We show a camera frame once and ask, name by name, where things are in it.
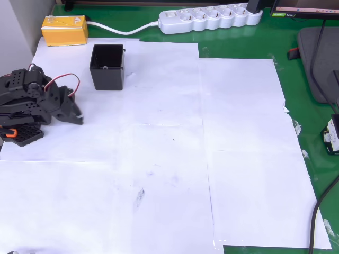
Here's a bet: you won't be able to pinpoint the green desk mat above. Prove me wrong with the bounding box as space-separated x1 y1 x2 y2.
50 2 339 254

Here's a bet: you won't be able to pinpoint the computer monitor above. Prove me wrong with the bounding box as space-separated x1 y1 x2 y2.
270 0 339 20

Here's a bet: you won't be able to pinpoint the black power plug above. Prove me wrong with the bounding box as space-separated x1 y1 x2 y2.
247 0 264 14

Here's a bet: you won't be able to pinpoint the small black electronic device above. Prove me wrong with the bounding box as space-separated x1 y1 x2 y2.
322 114 339 156

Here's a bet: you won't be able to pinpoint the black square plastic cup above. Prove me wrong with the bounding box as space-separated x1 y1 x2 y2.
89 44 126 91

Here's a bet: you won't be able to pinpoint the white power strip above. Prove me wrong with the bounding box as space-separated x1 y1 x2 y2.
158 3 263 35

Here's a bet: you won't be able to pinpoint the grey laptop sleeve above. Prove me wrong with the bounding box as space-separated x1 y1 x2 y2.
288 26 339 104

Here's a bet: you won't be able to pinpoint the thick black cable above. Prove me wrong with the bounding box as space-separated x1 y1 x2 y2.
308 177 339 254

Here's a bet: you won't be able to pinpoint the yellow cardboard box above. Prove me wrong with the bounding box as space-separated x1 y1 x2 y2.
41 15 90 47

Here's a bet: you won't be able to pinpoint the black monitor cable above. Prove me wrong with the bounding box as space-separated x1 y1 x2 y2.
310 18 337 115

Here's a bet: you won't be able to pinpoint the orange table clamp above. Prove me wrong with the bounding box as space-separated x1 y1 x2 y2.
0 126 18 139

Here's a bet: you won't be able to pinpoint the white power cable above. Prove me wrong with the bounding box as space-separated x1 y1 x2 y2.
86 20 162 35

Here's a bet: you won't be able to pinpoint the white paper sheets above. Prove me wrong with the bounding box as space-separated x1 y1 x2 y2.
0 37 332 254

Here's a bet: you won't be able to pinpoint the red white servo wire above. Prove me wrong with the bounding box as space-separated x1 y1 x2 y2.
43 74 82 96

